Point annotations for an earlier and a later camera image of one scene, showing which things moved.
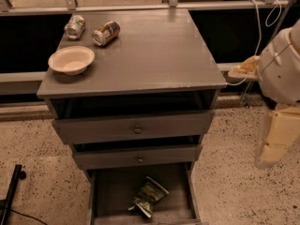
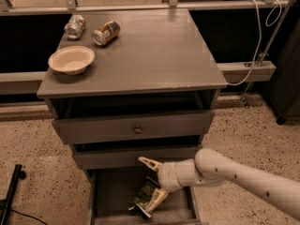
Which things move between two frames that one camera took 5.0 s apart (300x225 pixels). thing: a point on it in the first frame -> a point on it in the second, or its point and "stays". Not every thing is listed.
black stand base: (7, 203) stays
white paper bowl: (71, 60) stays
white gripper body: (278, 73) -> (168, 176)
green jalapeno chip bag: (148, 194) stays
